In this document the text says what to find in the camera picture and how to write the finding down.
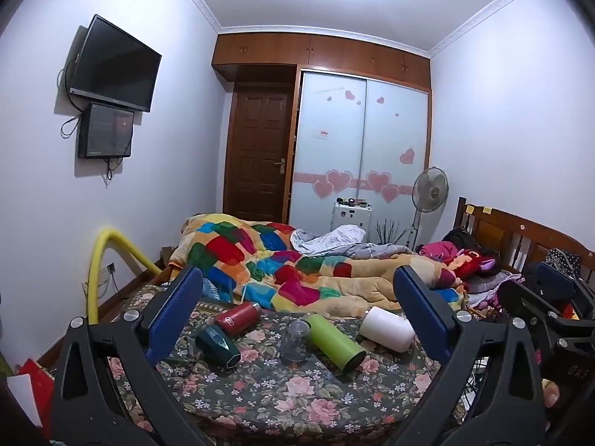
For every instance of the dark green cup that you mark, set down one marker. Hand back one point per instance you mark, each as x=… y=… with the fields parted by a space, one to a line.
x=218 y=346

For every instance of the clear glass cup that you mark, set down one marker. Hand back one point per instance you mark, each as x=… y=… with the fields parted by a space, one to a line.
x=295 y=344

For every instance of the pink cloth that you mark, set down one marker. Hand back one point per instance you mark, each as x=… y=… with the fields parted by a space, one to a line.
x=437 y=250

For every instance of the red paper bag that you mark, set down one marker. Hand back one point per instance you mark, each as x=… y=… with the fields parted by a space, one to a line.
x=39 y=388

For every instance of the green bottle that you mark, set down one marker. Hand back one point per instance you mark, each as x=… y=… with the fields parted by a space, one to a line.
x=335 y=343

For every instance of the yellow foam tube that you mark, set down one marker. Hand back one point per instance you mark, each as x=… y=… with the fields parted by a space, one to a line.
x=95 y=278

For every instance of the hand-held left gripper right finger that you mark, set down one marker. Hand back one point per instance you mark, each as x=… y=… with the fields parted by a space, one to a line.
x=420 y=311

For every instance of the brown wooden door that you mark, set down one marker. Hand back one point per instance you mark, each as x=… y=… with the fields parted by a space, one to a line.
x=258 y=153

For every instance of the red plush toy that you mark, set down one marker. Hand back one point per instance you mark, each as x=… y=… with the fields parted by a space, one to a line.
x=472 y=262

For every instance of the red bottle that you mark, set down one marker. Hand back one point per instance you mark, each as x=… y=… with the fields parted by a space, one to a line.
x=237 y=318

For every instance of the small black wall monitor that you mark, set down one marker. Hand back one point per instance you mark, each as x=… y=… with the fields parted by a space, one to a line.
x=106 y=130

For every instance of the frosted wardrobe with hearts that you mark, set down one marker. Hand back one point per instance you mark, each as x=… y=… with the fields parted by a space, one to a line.
x=358 y=148

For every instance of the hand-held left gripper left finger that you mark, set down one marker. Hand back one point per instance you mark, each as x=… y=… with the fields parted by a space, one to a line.
x=169 y=316

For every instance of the black wall television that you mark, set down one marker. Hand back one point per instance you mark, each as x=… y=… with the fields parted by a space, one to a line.
x=116 y=67

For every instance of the wooden headboard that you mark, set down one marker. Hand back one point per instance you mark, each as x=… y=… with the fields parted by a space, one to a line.
x=511 y=230

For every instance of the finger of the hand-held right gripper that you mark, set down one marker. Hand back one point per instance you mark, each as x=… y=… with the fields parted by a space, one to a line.
x=523 y=299
x=555 y=281

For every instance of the grey crumpled cloth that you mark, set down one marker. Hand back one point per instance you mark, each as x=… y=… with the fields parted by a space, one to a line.
x=327 y=241

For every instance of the colourful patchwork blanket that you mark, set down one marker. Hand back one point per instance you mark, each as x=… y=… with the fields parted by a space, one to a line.
x=232 y=251

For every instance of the standing fan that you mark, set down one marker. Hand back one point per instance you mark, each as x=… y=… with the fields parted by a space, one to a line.
x=430 y=190

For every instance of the white cup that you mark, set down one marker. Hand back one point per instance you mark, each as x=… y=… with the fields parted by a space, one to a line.
x=386 y=330

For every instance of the floral bed mattress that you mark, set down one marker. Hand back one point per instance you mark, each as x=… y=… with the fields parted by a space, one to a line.
x=279 y=395

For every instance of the brown overhead cabinet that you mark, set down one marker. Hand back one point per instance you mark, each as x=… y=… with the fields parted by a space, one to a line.
x=325 y=53

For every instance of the dark dry twigs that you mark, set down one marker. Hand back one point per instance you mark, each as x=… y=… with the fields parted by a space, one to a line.
x=390 y=234

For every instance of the black white patterned bag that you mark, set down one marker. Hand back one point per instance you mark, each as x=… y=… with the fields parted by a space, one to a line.
x=562 y=259

